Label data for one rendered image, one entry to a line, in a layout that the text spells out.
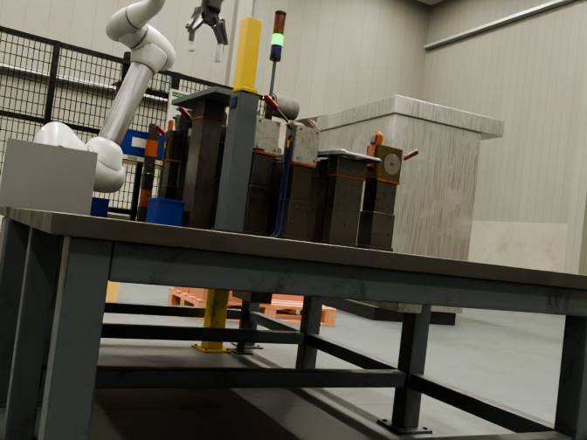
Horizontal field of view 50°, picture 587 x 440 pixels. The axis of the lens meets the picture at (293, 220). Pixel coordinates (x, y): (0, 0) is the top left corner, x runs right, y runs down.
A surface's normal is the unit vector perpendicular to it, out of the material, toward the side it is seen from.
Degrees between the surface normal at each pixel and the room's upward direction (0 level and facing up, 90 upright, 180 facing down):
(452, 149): 90
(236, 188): 90
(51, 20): 90
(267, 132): 90
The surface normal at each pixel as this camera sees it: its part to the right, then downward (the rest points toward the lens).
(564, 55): -0.88, -0.12
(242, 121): 0.55, 0.04
